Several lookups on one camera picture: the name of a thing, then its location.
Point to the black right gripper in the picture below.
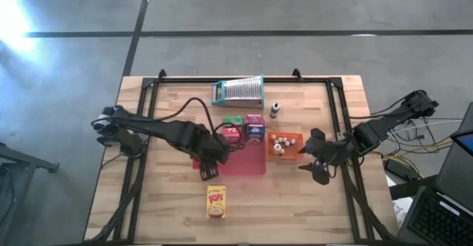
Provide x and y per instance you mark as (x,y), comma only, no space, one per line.
(332,150)

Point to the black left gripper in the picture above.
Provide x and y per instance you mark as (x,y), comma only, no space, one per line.
(210,151)

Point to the red Froot Loops box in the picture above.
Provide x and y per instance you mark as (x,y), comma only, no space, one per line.
(231,134)

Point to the green Apple Jacks box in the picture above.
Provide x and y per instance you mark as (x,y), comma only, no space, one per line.
(233,120)

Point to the tiny white-capped bottle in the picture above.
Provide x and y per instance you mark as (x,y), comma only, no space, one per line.
(274,137)

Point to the small blue carton box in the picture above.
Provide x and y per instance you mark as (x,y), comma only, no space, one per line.
(255,133)

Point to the yellow Corn Pops box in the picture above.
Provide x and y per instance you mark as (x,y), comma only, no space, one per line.
(216,201)

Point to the pink Raisin Bran box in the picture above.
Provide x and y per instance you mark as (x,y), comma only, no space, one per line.
(254,119)

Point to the small dark brown bottle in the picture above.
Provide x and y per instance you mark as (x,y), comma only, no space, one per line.
(274,110)

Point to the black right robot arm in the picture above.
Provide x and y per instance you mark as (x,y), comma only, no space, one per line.
(388,124)

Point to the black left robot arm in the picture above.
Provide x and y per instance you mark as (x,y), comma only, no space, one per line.
(155,129)

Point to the orange plastic basket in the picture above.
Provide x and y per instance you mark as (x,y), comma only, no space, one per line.
(295,150)

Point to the pink translucent plastic bin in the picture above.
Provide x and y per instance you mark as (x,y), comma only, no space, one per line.
(251,161)

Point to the teal metal box grater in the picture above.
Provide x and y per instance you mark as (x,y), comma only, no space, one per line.
(244,91)

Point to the black power strip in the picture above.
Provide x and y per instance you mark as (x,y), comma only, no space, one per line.
(399,169)

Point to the black laptop with keyboard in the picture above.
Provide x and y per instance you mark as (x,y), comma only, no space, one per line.
(436,220)

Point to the grey laptop with screen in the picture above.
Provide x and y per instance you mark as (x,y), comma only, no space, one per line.
(454,172)

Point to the grey side table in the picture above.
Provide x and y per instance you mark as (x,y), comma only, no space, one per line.
(15,187)

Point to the black aluminium rig frame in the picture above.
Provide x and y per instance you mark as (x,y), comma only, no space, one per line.
(177,79)

